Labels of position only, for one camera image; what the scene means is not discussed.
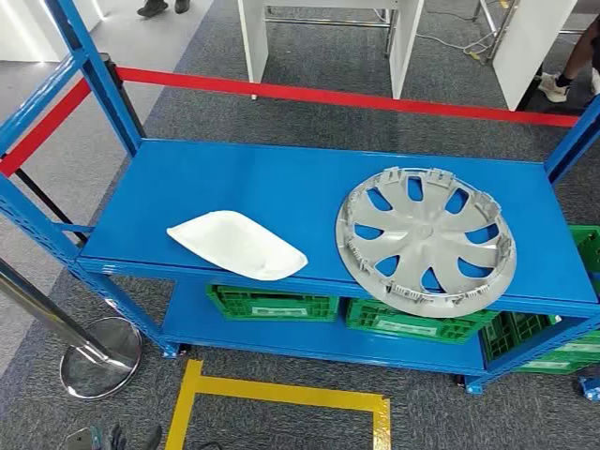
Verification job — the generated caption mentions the metal stanchion post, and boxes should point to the metal stanchion post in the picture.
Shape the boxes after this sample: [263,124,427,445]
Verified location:
[99,52,147,141]

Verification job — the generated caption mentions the blue metal shelf rack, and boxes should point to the blue metal shelf rack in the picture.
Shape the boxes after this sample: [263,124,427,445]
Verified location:
[0,0,600,397]
[577,374,600,403]

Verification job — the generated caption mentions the long red barrier belt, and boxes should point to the long red barrier belt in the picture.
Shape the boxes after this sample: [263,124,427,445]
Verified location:
[115,66,580,129]

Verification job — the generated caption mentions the yellow floor tape square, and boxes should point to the yellow floor tape square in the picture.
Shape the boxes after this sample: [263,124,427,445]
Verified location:
[164,358,392,450]

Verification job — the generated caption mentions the white floor cable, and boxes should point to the white floor cable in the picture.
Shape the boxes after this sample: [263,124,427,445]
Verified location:
[414,29,499,64]

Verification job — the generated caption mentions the chrome stanchion post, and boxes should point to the chrome stanchion post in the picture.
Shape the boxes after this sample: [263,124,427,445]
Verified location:
[0,257,143,400]

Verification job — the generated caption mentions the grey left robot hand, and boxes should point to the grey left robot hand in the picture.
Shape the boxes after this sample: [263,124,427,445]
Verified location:
[108,424,164,450]

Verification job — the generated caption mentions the person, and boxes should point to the person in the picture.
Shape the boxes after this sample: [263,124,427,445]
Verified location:
[537,15,600,104]
[137,0,191,19]

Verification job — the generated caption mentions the white plastic body part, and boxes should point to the white plastic body part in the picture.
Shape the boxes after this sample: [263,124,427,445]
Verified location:
[166,210,309,282]

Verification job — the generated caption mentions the short red barrier belt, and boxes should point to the short red barrier belt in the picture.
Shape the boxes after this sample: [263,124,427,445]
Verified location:
[0,77,92,179]

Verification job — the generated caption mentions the grey wheel hubcap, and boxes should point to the grey wheel hubcap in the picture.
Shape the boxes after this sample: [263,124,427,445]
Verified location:
[334,166,517,319]

